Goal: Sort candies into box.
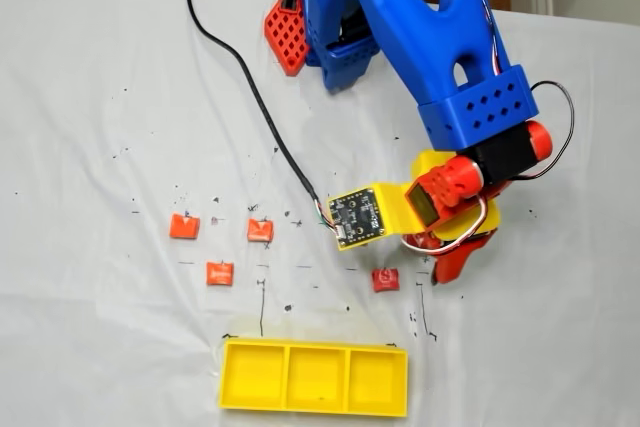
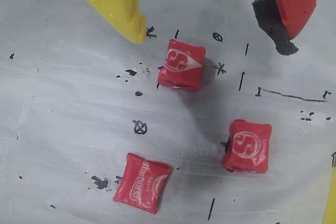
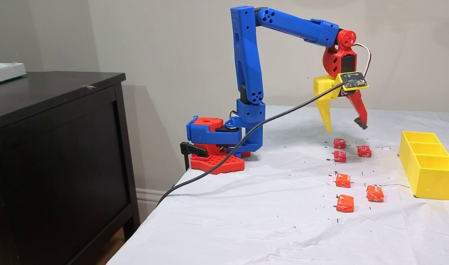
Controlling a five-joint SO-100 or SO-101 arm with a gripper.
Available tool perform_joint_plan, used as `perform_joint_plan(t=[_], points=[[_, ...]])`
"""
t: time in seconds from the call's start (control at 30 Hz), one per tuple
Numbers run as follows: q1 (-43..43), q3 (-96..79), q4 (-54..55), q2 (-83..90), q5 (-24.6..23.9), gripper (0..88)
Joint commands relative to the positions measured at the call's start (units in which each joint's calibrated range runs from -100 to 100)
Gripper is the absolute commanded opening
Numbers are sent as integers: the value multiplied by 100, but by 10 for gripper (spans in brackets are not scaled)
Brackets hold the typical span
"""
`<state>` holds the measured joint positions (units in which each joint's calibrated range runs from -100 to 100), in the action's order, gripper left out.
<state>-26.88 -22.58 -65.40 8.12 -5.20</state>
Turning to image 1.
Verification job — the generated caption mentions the yellow three-compartment box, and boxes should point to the yellow three-compartment box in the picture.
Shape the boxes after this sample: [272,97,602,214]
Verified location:
[218,338,410,419]

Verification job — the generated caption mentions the black red white servo wire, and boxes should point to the black red white servo wire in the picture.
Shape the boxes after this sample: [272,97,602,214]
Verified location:
[399,194,491,254]
[519,80,576,182]

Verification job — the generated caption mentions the white tablecloth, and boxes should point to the white tablecloth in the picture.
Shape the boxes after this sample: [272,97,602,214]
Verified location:
[0,0,640,427]

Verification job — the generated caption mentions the black camera cable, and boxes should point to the black camera cable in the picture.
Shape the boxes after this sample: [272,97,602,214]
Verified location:
[171,0,344,241]

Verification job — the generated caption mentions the orange candy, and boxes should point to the orange candy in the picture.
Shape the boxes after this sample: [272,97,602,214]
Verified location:
[205,260,236,287]
[168,213,201,241]
[246,218,275,243]

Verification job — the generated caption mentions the camera board on yellow mount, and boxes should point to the camera board on yellow mount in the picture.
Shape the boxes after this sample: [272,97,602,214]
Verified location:
[327,149,454,253]

